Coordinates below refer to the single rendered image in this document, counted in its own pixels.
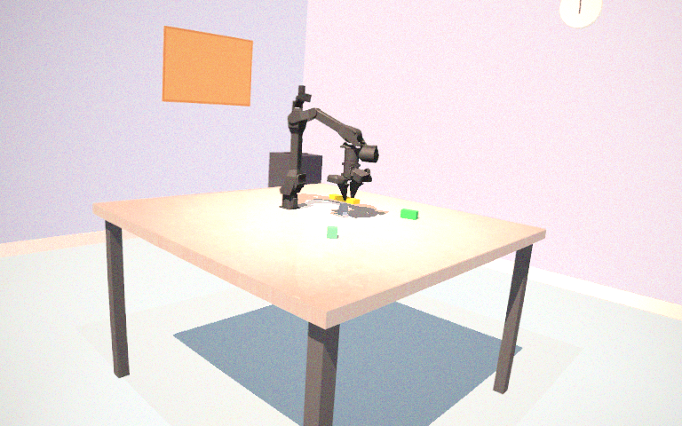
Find yellow bar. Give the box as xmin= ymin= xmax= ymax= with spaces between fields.
xmin=329 ymin=194 xmax=360 ymax=204

